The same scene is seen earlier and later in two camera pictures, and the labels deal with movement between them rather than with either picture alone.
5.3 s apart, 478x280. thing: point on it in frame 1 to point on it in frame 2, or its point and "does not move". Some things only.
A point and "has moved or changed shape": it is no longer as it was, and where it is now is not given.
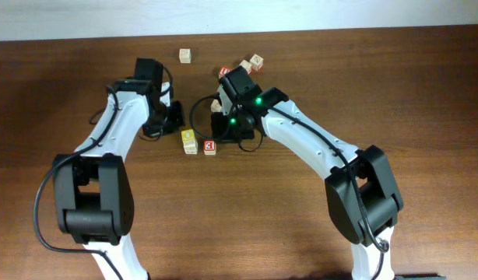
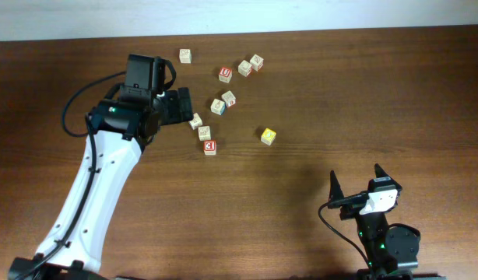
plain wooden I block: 246,65 does not move
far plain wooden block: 256,62 does not move
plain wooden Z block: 185,55 does not move
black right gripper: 222,132 to 336,191
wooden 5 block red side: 191,148 has moved or changed shape
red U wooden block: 223,71 does not move
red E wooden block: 209,147 does not move
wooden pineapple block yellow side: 188,139 has moved or changed shape
